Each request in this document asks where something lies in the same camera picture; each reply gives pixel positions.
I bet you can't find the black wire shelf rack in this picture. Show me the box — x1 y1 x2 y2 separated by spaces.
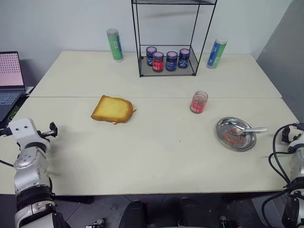
131 0 218 77

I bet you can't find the dark rounded shape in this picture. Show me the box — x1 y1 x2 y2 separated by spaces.
118 200 148 228

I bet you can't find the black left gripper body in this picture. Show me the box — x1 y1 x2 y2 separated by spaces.
35 129 52 143

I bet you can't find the grey partition panel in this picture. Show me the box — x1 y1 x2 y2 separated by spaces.
255 0 304 121

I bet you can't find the red label jam jar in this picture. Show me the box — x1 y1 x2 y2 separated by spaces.
152 51 164 73

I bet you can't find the blue label jam jar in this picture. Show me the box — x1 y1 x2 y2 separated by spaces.
165 51 179 72
145 46 158 67
178 48 190 69

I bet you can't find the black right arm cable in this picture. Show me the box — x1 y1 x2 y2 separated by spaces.
262 123 304 223

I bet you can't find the green label clear tube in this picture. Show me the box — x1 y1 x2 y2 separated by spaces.
106 28 125 63

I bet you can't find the grey laptop with pink screen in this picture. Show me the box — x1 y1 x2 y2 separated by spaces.
0 51 27 122

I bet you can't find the yellow toast bread slice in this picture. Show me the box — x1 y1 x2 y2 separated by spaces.
91 95 137 125

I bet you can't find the round metal plate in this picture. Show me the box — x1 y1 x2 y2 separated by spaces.
216 116 257 151

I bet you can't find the metal spoon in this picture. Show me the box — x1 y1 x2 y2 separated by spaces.
228 127 267 136

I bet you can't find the open glass red jam jar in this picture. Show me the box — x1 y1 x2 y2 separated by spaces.
190 90 209 114

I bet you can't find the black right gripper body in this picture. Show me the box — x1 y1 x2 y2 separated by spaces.
281 122 304 145

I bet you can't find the black green desk mat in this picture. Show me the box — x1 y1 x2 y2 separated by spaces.
4 94 27 121

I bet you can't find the blue green label tube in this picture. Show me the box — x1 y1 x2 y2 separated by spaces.
206 38 228 69

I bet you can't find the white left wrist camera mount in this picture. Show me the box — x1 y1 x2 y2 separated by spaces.
8 118 49 150

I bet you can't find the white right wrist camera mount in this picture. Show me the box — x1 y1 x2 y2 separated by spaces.
287 133 304 154

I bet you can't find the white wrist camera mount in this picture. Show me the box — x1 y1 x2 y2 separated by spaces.
287 133 304 154
8 118 49 150

